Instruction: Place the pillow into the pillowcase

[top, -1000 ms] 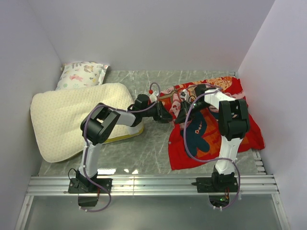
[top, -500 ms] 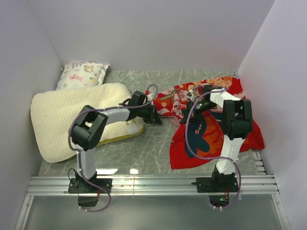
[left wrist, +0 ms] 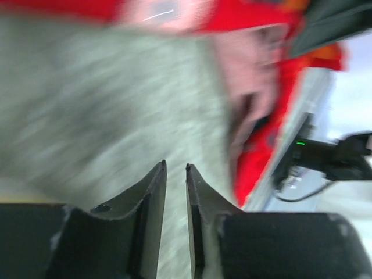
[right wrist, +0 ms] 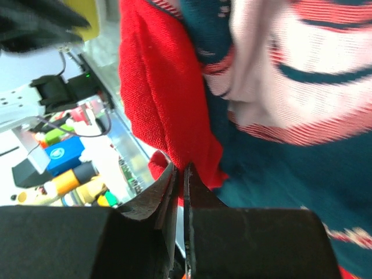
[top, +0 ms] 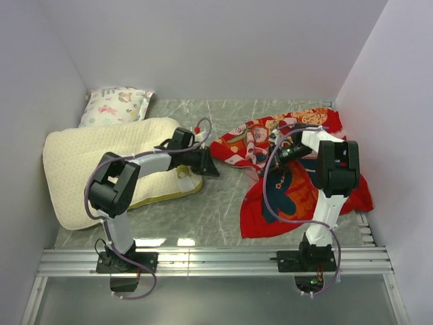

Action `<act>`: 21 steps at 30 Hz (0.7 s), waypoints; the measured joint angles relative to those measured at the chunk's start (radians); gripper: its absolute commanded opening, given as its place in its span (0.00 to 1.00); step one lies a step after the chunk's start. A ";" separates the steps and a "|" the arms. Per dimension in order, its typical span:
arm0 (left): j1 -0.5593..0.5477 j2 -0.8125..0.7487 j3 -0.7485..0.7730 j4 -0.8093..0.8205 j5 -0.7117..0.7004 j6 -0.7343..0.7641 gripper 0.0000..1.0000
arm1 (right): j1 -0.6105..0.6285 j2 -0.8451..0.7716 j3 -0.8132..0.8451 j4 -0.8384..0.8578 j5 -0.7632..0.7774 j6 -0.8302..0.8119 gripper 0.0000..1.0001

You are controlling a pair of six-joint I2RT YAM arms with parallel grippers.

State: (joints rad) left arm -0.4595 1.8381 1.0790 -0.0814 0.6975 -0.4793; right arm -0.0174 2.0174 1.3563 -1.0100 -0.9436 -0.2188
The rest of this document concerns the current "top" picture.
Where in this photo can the floral patterned small pillow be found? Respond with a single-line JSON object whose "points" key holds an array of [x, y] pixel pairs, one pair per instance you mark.
{"points": [[115, 105]]}

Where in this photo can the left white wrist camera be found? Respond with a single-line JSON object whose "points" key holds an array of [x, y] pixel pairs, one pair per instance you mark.
{"points": [[199, 133]]}

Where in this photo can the red cartoon pillowcase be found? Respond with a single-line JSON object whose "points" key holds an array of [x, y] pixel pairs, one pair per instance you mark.
{"points": [[274, 206]]}

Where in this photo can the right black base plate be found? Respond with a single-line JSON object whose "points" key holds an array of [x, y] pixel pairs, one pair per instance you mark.
{"points": [[297, 262]]}

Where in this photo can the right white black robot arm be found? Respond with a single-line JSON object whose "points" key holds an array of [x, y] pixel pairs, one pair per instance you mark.
{"points": [[337, 175]]}

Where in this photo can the aluminium rail frame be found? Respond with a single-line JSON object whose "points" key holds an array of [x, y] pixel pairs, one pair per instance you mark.
{"points": [[226, 261]]}

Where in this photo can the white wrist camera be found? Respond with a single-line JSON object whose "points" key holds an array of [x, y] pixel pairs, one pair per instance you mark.
{"points": [[274, 136], [199, 133]]}

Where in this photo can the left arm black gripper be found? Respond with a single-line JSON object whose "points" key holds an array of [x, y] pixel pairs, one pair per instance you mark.
{"points": [[206, 165]]}

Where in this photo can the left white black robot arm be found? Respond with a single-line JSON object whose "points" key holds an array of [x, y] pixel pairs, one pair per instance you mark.
{"points": [[110, 188]]}

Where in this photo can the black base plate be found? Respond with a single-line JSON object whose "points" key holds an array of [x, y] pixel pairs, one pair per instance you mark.
{"points": [[297, 262], [111, 263]]}

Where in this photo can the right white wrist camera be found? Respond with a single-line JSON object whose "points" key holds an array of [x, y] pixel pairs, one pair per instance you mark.
{"points": [[274, 136]]}

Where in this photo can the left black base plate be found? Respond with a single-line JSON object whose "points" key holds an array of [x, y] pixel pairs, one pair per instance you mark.
{"points": [[111, 263]]}

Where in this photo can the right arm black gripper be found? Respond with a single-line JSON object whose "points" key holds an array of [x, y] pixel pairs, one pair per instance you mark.
{"points": [[280, 164]]}

